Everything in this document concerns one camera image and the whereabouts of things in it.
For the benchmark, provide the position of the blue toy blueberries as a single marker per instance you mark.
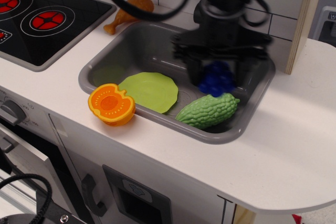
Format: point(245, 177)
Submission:
point(217, 79)

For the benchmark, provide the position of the black toy faucet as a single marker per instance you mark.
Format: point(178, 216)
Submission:
point(200, 14)

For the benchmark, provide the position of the grey toy sink basin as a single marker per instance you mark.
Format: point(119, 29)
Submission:
point(146, 47)

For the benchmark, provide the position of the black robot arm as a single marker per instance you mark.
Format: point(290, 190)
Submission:
point(221, 8)

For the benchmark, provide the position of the oven door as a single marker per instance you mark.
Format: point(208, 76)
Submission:
point(27, 159)

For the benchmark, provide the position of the grey cabinet door handle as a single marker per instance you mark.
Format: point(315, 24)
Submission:
point(88, 185)

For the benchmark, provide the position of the light green toy plate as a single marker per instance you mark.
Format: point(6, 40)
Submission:
point(151, 90)

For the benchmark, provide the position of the black toy stove top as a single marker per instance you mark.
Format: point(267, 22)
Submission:
point(36, 33)

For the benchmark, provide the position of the grey oven knob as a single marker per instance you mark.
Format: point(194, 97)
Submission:
point(12, 113)

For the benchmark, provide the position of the green toy bitter gourd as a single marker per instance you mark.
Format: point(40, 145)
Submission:
point(208, 111)

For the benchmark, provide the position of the grey dishwasher panel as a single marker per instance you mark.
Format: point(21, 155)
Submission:
point(136, 201)

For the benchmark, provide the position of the wooden side panel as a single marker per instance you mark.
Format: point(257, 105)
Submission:
point(304, 22)

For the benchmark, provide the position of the orange toy pumpkin half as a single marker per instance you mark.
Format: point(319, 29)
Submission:
point(111, 105)

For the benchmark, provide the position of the grey background appliance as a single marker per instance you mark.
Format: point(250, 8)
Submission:
point(325, 28)

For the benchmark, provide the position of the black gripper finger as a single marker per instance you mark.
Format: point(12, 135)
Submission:
point(195, 71)
point(242, 73)

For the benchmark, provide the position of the brown toy chicken drumstick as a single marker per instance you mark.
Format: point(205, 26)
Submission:
point(123, 17)

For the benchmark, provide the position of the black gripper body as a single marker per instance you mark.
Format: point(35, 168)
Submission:
point(221, 38)

